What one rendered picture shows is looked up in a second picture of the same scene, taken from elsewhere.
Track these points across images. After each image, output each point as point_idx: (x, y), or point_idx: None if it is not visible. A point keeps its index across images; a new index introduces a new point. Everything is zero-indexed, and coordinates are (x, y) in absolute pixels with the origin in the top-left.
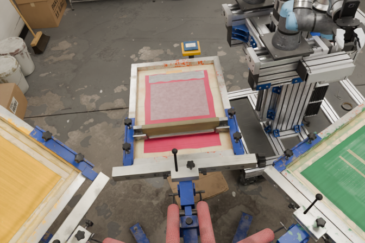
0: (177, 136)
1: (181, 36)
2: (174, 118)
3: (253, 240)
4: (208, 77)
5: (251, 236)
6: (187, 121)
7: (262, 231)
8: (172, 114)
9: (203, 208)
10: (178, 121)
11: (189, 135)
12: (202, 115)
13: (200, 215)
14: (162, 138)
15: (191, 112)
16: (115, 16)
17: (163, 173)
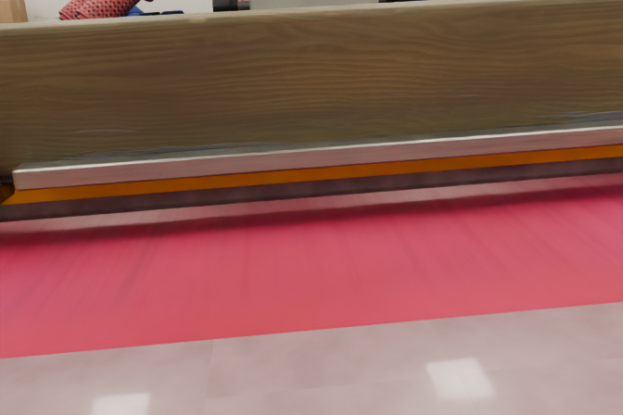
0: (404, 190)
1: None
2: (523, 308)
3: None
4: None
5: None
6: (286, 8)
7: None
8: (585, 363)
9: None
10: (380, 6)
11: (287, 200)
12: (55, 356)
13: None
14: (540, 181)
15: (230, 396)
16: None
17: None
